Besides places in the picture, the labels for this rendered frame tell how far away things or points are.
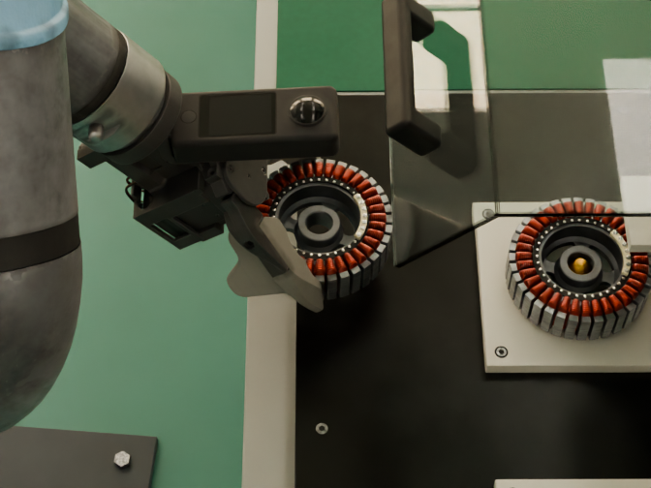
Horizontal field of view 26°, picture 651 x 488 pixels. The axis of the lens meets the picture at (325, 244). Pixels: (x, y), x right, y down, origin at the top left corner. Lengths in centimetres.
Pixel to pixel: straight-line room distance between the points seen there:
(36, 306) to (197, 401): 137
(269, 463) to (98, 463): 84
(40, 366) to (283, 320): 55
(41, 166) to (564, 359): 60
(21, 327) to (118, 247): 150
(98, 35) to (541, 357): 42
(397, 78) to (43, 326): 35
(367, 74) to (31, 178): 73
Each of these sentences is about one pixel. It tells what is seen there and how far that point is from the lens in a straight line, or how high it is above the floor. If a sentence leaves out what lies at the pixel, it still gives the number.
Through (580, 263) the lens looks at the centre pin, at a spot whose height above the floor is 81.
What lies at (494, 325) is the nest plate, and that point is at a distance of 110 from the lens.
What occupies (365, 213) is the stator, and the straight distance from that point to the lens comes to 107.
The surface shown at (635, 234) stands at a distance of 104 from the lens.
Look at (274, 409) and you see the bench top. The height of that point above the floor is 75.
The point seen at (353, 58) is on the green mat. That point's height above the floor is 75.
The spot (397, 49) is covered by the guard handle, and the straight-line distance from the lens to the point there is 88.
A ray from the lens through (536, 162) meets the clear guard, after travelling 83.
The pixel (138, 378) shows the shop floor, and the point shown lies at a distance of 197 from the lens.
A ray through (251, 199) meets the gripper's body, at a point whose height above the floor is 92.
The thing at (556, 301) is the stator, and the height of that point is 82.
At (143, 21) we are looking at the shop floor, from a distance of 234.
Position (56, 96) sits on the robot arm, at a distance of 59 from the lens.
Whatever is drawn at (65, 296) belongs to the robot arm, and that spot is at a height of 123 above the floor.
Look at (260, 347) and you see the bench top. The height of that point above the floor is 75.
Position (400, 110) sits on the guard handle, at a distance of 85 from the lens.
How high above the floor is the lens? 173
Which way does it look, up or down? 57 degrees down
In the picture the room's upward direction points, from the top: straight up
